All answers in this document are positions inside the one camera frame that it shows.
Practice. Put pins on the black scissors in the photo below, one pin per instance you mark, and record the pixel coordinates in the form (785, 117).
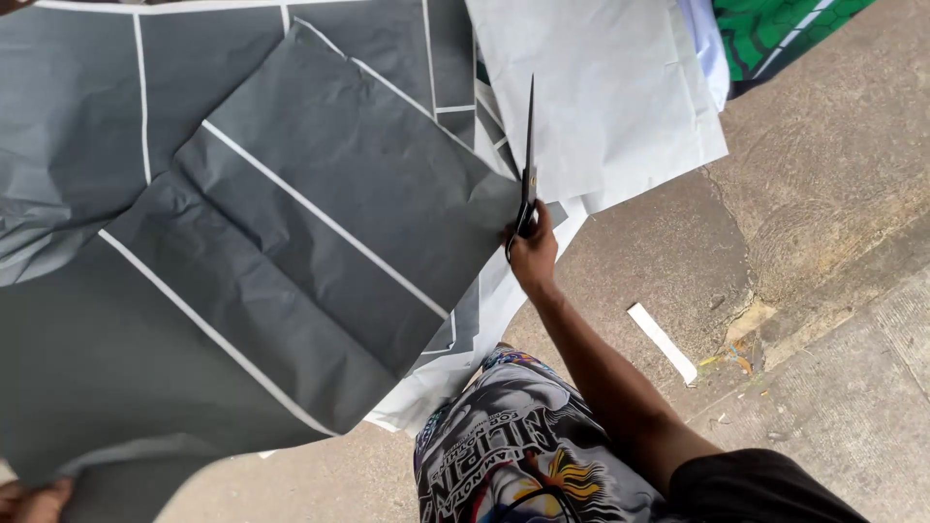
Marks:
(528, 181)

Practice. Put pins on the person's left hand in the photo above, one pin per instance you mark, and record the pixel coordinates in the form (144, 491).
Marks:
(33, 501)

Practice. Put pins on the green printed sheet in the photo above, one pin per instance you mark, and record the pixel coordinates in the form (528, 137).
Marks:
(777, 36)

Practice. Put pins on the printed graphic shorts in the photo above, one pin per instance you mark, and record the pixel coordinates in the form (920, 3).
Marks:
(523, 450)

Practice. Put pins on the white paper sheet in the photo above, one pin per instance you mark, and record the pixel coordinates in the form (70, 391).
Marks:
(603, 94)

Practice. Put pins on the grey printed paper sheet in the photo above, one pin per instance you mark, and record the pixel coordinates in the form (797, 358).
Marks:
(240, 240)

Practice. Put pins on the black shirt sleeve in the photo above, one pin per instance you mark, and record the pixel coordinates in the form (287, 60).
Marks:
(755, 487)

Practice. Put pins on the person's right fingers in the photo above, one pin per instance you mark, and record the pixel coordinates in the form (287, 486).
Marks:
(539, 216)

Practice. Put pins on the person's right hand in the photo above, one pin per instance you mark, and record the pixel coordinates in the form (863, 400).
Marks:
(535, 254)

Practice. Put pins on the white paper strip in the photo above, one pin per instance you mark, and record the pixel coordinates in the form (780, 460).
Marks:
(662, 343)

